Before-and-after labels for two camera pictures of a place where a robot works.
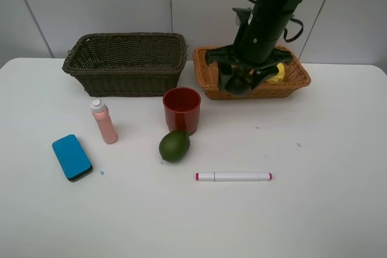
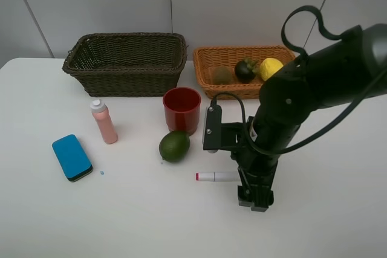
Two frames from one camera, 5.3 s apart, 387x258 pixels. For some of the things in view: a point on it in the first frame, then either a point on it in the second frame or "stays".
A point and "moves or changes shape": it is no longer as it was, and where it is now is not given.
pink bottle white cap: [101, 113] stays
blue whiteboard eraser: [71, 158] stays
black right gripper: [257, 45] -> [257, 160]
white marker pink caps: [233, 176] stays
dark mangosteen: [239, 85] moves or changes shape
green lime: [174, 145] stays
